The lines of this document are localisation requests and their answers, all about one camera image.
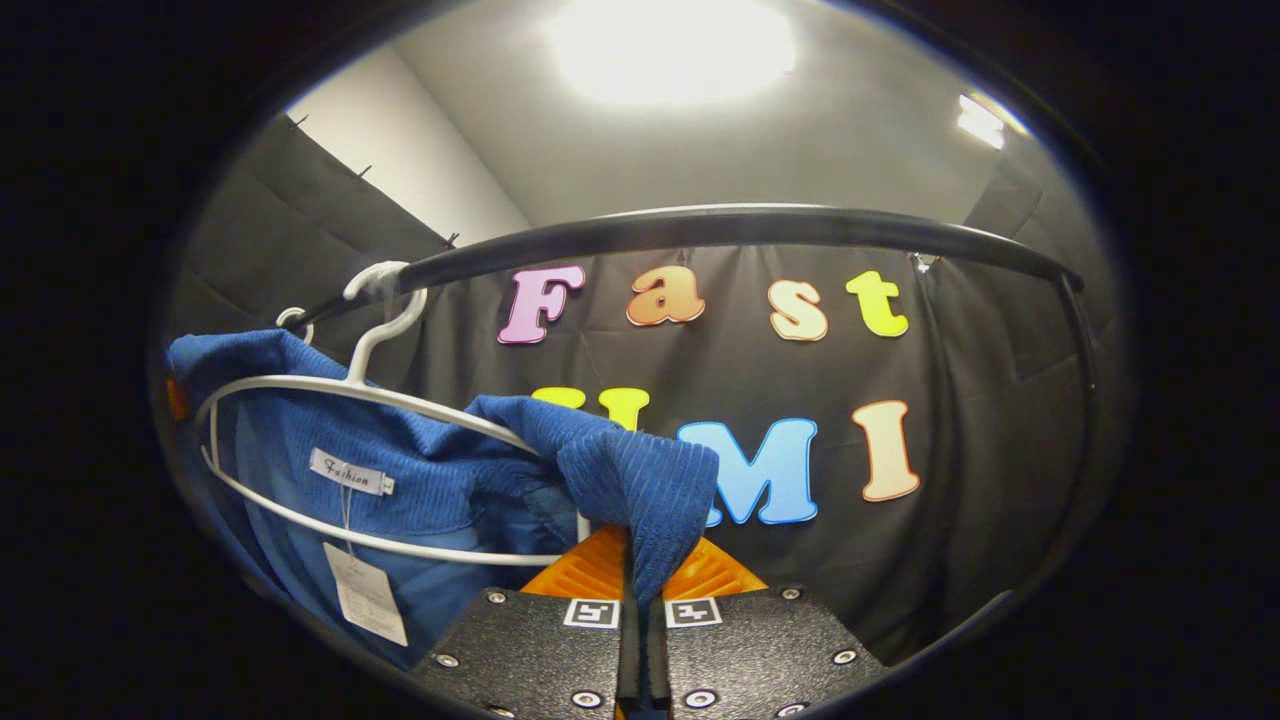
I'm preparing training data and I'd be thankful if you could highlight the large ceiling light panel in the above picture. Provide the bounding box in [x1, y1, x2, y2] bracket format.
[548, 0, 798, 106]

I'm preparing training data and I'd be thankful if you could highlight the black backdrop cloth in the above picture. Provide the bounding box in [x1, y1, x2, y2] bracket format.
[160, 115, 1136, 666]

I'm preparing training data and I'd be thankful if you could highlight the black metal clothes rack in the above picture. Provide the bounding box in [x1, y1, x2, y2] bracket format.
[285, 205, 1101, 401]

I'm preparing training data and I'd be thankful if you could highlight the blue corduroy jacket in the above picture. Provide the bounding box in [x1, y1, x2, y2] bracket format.
[165, 330, 721, 671]

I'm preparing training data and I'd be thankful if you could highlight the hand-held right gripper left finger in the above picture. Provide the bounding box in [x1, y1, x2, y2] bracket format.
[410, 525, 641, 720]

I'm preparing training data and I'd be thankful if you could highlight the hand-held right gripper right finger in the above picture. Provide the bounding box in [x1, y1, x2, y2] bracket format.
[645, 537, 886, 720]

